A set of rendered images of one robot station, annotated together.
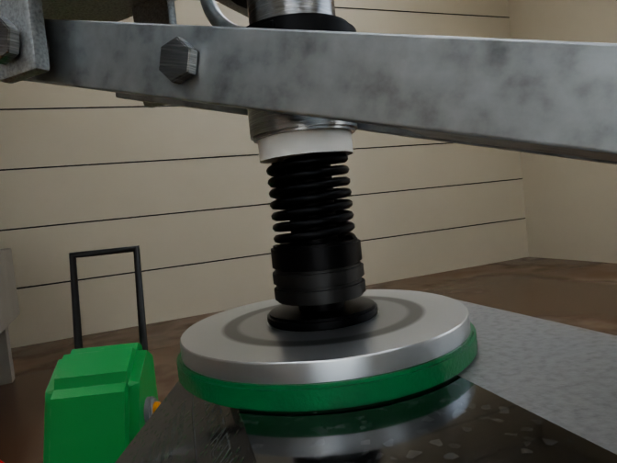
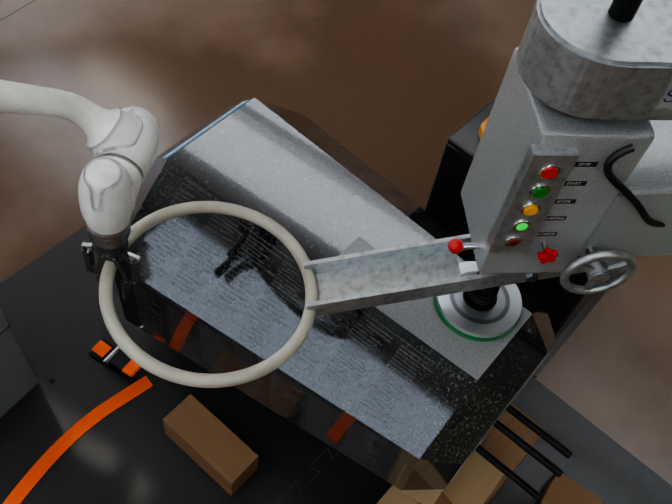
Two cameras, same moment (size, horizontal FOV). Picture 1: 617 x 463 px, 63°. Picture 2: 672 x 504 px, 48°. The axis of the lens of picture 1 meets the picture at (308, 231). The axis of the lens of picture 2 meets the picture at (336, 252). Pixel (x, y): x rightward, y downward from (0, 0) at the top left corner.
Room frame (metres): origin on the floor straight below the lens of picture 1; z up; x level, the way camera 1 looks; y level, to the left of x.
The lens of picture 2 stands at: (0.92, -0.95, 2.41)
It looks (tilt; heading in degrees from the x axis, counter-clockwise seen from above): 55 degrees down; 140
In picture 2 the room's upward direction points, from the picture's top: 10 degrees clockwise
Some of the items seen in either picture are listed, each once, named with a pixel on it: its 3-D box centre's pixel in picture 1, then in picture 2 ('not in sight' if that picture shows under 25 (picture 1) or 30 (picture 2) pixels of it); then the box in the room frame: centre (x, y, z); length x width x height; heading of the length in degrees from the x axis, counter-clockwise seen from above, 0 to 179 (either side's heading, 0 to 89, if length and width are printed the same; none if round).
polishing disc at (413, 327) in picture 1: (323, 324); (479, 298); (0.38, 0.00, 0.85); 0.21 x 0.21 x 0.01
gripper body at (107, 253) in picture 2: not in sight; (110, 246); (-0.07, -0.74, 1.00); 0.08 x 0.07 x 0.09; 48
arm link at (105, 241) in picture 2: not in sight; (108, 226); (-0.07, -0.74, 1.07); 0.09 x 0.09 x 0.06
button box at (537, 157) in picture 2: not in sight; (528, 202); (0.44, -0.12, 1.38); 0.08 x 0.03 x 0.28; 63
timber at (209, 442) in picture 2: not in sight; (210, 444); (0.11, -0.63, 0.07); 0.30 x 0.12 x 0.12; 17
